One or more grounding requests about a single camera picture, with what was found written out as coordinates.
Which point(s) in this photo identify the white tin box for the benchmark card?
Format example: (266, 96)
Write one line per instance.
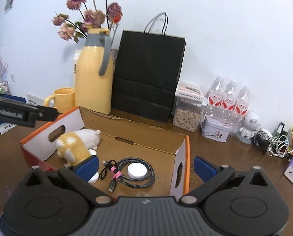
(215, 129)

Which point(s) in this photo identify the yellow thermos jug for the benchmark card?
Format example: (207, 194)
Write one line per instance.
(94, 72)

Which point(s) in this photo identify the yellow white plush toy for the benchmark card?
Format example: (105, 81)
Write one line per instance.
(77, 146)

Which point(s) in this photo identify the small white cap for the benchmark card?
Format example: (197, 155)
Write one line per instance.
(94, 178)

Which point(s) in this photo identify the black paper bag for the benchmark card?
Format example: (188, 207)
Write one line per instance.
(147, 70)

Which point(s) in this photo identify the yellow mug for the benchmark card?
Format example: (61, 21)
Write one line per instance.
(63, 98)

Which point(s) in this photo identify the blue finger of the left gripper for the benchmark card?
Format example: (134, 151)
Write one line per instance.
(12, 98)

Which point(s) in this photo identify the dried pink rose bouquet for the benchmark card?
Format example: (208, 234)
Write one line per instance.
(94, 14)

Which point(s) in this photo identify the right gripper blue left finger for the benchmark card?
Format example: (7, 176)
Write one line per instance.
(77, 178)

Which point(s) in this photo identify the small white box on container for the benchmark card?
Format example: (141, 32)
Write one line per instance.
(189, 91)

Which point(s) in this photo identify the white milk carton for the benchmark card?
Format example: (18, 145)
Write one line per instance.
(75, 60)

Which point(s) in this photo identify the water bottle middle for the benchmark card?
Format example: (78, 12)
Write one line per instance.
(229, 102)

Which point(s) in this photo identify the water bottle left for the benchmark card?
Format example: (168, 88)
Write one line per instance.
(215, 98)

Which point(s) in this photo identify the red cardboard box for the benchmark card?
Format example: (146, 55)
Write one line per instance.
(166, 151)

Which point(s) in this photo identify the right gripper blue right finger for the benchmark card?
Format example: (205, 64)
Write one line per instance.
(214, 179)

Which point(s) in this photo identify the water bottle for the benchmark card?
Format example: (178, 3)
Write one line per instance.
(241, 108)
(229, 102)
(215, 98)

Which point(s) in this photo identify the clear seed container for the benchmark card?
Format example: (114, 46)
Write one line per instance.
(188, 113)

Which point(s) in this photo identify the wall poster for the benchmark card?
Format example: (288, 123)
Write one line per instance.
(8, 6)

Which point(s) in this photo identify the large white jar lid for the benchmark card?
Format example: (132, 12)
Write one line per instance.
(137, 170)

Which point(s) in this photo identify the water bottle right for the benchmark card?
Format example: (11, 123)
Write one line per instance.
(241, 108)

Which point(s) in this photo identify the white robot figurine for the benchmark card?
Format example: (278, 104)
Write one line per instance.
(250, 125)

